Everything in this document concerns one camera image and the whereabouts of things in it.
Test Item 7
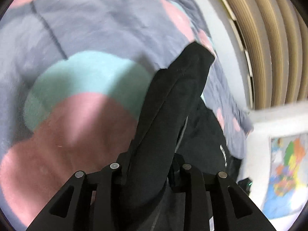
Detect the beige pleated curtain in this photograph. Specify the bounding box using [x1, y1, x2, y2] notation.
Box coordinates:
[221, 0, 307, 110]

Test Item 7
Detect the grey floral fleece blanket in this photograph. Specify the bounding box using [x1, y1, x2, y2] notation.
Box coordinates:
[1, 0, 252, 230]

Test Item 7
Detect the black garment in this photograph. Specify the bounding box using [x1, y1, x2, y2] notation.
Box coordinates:
[115, 41, 241, 231]

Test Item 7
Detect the colourful wall map poster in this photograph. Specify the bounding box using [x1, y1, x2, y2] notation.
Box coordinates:
[263, 133, 307, 219]

